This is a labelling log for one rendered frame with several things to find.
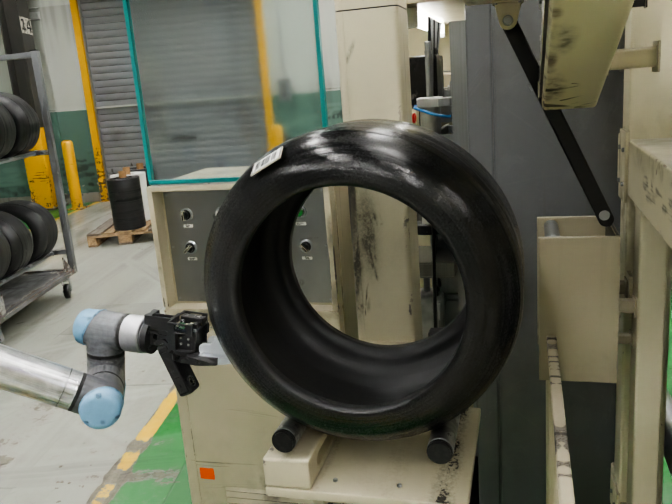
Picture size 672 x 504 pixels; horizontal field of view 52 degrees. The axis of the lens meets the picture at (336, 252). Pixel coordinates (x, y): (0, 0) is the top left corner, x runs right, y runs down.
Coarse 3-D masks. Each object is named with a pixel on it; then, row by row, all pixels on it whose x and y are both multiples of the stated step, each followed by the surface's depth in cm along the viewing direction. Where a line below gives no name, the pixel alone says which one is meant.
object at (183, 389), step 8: (160, 352) 135; (168, 352) 134; (168, 360) 135; (168, 368) 135; (176, 368) 135; (184, 368) 137; (176, 376) 135; (184, 376) 136; (192, 376) 138; (176, 384) 135; (184, 384) 135; (192, 384) 137; (184, 392) 135; (192, 392) 137
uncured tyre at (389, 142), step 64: (384, 128) 109; (256, 192) 111; (384, 192) 105; (448, 192) 103; (256, 256) 140; (512, 256) 106; (256, 320) 137; (320, 320) 144; (512, 320) 108; (256, 384) 120; (320, 384) 137; (384, 384) 139; (448, 384) 110
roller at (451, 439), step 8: (448, 424) 120; (456, 424) 122; (432, 432) 119; (440, 432) 117; (448, 432) 117; (456, 432) 120; (432, 440) 116; (440, 440) 115; (448, 440) 115; (432, 448) 115; (440, 448) 114; (448, 448) 114; (432, 456) 115; (440, 456) 115; (448, 456) 114
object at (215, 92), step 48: (144, 0) 185; (192, 0) 181; (240, 0) 178; (288, 0) 175; (144, 48) 188; (192, 48) 185; (240, 48) 181; (288, 48) 178; (144, 96) 192; (192, 96) 188; (240, 96) 185; (288, 96) 181; (144, 144) 195; (192, 144) 192; (240, 144) 188
